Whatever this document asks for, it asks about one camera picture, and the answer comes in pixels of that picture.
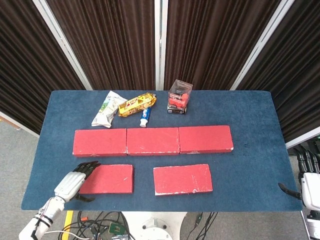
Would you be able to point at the black equipment pile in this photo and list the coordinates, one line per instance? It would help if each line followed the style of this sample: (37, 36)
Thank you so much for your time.
(313, 143)

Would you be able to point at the black printed box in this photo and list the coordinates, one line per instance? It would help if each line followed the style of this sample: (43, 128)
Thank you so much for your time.
(176, 111)

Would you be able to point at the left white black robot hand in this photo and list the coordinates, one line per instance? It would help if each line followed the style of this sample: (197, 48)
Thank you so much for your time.
(70, 182)

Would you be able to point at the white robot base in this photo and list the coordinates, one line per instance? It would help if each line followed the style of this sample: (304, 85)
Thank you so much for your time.
(155, 225)

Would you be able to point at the red foam brick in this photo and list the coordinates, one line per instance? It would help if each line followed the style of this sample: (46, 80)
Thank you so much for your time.
(112, 178)
(100, 141)
(152, 140)
(182, 178)
(205, 137)

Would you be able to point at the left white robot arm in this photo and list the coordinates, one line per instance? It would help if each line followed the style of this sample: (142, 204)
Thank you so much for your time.
(47, 215)

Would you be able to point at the brown curtain partition panel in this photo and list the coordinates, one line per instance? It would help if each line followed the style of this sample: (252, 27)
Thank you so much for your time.
(300, 75)
(20, 62)
(212, 45)
(105, 45)

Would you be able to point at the blue white toothpaste tube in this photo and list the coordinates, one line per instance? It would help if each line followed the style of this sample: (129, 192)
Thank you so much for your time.
(145, 116)

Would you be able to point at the yellow biscuit package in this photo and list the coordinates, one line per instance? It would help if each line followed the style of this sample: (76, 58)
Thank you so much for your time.
(135, 105)

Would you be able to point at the green circuit board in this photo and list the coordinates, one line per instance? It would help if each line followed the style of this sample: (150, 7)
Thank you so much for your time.
(116, 228)

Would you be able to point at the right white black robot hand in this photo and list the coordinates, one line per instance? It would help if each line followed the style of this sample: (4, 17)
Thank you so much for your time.
(311, 187)

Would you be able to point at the small orange connector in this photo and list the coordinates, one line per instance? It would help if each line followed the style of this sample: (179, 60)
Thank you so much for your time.
(84, 218)

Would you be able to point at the blue table cloth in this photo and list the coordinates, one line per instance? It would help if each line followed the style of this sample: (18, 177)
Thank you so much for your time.
(250, 162)

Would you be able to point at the clear box with red cups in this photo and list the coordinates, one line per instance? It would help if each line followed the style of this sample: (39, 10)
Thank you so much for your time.
(180, 96)

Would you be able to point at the yellow floor tape strip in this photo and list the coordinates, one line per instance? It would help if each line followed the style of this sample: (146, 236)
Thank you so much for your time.
(68, 220)

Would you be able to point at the white green snack bag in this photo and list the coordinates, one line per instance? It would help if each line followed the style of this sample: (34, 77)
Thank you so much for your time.
(106, 112)

